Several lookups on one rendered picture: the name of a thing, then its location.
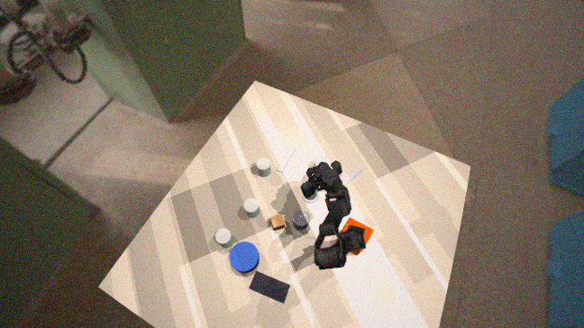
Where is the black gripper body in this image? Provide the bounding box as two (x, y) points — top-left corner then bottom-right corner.
(301, 160), (342, 198)

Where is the blue disc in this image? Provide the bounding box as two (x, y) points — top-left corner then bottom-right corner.
(229, 241), (260, 273)

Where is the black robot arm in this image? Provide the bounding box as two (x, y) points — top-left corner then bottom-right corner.
(314, 161), (366, 269)

